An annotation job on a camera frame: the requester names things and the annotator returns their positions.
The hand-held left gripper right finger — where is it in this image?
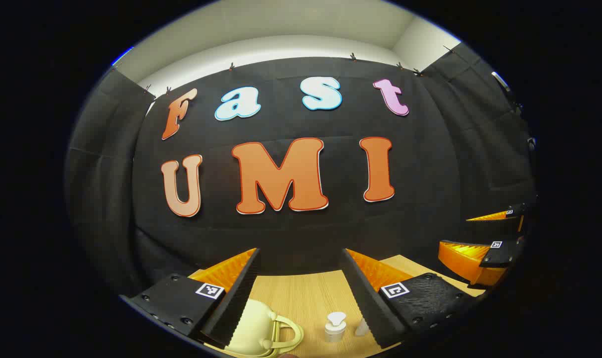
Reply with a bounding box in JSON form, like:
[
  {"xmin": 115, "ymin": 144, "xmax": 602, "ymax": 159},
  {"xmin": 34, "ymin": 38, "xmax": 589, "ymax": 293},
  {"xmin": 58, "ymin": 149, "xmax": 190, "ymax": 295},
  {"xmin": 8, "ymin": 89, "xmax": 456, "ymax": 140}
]
[{"xmin": 340, "ymin": 248, "xmax": 483, "ymax": 350}]

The black backdrop cloth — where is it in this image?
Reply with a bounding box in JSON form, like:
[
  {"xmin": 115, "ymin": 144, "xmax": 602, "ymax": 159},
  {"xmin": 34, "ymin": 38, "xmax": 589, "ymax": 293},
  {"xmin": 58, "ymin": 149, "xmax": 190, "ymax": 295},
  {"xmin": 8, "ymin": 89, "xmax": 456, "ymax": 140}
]
[{"xmin": 65, "ymin": 44, "xmax": 538, "ymax": 299}]

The pale yellow small suitcase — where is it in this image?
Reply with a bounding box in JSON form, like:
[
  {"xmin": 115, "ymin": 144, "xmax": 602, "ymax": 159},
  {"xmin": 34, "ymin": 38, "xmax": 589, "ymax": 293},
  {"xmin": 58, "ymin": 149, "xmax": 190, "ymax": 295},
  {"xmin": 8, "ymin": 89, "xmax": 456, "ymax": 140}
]
[{"xmin": 224, "ymin": 298, "xmax": 304, "ymax": 358}]

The white pump bottle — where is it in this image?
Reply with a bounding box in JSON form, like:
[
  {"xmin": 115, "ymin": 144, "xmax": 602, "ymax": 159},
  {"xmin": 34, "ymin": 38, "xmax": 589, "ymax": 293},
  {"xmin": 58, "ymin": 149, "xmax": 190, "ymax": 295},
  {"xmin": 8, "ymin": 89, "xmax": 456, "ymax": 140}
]
[{"xmin": 324, "ymin": 312, "xmax": 348, "ymax": 344}]

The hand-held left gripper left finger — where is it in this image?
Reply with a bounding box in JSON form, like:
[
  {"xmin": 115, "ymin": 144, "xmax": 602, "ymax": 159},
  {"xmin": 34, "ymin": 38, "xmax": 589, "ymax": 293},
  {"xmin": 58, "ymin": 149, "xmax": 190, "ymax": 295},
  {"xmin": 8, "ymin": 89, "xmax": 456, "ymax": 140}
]
[{"xmin": 119, "ymin": 248, "xmax": 262, "ymax": 350}]

